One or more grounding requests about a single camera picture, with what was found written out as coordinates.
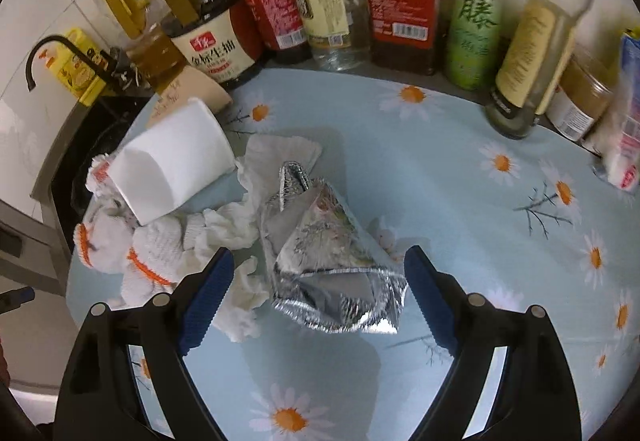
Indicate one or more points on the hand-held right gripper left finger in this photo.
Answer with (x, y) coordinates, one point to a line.
(210, 301)

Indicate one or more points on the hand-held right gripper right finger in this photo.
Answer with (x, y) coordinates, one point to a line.
(431, 301)

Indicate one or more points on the white tissue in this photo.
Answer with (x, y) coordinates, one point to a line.
(280, 148)
(240, 316)

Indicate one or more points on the silver foil snack bag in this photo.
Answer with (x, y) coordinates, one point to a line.
(320, 261)

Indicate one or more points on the white paper cup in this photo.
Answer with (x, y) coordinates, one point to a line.
(175, 156)

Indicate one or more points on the white glove with orange trim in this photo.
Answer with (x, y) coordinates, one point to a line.
(100, 241)
(155, 246)
(102, 181)

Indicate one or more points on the light blue daisy tablecloth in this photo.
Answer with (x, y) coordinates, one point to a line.
(425, 161)

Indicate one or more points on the black sink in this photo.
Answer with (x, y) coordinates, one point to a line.
(80, 156)

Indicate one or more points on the brown paper cup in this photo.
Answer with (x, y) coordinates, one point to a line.
(195, 86)

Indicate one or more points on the soy sauce jug gold cap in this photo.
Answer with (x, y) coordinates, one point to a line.
(215, 56)

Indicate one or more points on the jar with tan lid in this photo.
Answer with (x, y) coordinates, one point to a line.
(580, 106)

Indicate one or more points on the blue white red packet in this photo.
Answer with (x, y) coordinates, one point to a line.
(622, 146)

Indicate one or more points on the clear bottle gold cap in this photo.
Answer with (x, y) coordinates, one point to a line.
(530, 51)

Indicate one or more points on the yellow detergent bottle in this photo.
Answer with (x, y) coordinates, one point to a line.
(75, 66)

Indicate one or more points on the green label bottle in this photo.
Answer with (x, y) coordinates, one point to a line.
(472, 31)

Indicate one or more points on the black faucet base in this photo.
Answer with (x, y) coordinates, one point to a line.
(55, 41)

